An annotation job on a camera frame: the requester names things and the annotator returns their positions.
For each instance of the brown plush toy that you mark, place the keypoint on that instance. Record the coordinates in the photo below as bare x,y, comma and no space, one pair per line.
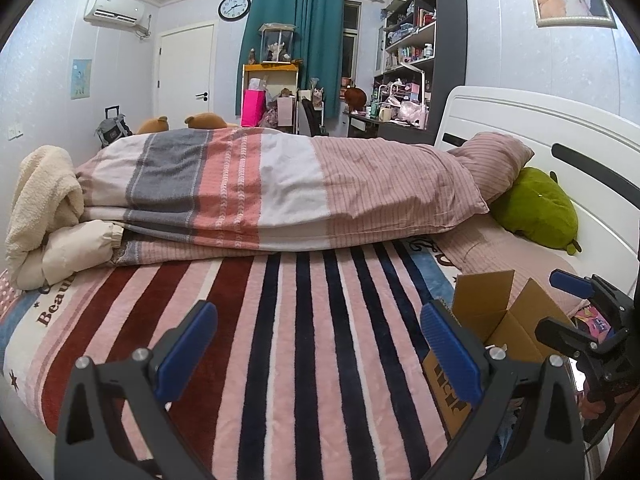
355,96

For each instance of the white bed headboard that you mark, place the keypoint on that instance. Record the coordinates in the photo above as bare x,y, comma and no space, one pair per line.
565,125

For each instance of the cluttered desk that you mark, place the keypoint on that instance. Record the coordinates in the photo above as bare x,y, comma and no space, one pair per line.
385,127

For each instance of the white mug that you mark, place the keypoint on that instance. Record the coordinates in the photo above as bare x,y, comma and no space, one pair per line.
384,113

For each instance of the teal curtain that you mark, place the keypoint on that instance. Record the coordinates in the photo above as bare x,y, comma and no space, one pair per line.
295,45

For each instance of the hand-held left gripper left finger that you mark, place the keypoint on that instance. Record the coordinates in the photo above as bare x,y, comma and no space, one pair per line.
187,350

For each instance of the black desk chair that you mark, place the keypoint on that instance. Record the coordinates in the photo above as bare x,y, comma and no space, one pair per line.
311,119

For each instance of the white door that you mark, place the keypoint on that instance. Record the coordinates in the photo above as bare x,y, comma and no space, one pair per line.
186,70

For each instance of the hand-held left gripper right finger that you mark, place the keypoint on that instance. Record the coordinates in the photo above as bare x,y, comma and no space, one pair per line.
450,355

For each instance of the striped fleece blanket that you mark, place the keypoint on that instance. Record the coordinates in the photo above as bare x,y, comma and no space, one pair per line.
300,335

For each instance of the pink gift bag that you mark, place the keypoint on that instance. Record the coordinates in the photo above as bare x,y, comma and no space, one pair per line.
253,106

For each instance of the pink grey striped quilt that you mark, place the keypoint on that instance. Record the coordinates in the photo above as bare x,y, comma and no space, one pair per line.
280,185

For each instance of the small blue wall poster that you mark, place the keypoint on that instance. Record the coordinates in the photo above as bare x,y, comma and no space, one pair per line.
81,78

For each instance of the colourful patterned bag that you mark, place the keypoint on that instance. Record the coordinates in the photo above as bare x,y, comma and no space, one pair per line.
595,322

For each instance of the yellow shelf rack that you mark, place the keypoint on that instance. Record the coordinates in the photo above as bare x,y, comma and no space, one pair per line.
270,77

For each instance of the cream fleece blanket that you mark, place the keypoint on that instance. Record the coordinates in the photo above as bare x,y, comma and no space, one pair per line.
45,200

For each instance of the person's right forearm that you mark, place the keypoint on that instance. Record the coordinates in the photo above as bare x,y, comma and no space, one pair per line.
627,435

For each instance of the dark bookshelf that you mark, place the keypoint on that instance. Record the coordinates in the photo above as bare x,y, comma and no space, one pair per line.
425,50

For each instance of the white light switch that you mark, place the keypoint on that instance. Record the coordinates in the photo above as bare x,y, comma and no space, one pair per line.
15,132

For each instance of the person's right hand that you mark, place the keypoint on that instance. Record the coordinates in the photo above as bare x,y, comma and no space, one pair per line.
592,410

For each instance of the pink striped pillow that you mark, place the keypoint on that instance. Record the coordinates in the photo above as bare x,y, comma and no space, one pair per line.
492,160
500,250

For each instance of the white air conditioner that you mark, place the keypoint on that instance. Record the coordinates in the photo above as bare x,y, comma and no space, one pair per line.
116,9

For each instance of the glass display case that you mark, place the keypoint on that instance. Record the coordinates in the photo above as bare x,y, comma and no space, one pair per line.
276,42

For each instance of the round wall clock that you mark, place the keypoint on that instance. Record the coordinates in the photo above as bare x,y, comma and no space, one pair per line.
234,6

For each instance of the brown cardboard box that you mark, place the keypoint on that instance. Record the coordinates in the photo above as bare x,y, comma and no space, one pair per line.
505,320

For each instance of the green plush pillow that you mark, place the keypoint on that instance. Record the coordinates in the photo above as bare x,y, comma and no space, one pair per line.
537,210

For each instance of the brown teddy bear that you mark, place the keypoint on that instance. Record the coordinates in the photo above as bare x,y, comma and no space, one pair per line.
206,120
152,124

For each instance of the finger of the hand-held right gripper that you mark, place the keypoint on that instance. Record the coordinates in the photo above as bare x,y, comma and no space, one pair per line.
560,332
570,282

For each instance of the cream puffy jacket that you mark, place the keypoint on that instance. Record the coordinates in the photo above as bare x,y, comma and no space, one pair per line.
75,255

